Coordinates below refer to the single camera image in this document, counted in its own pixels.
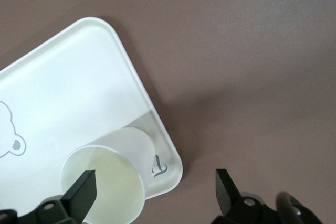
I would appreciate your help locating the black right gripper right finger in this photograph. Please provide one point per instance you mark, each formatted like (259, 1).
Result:
(233, 208)

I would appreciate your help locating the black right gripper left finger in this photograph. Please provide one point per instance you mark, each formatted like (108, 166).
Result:
(68, 208)

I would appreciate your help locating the white paper cup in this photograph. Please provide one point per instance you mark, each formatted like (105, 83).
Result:
(126, 140)

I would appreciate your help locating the white bear print tray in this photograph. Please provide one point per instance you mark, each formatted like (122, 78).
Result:
(65, 77)

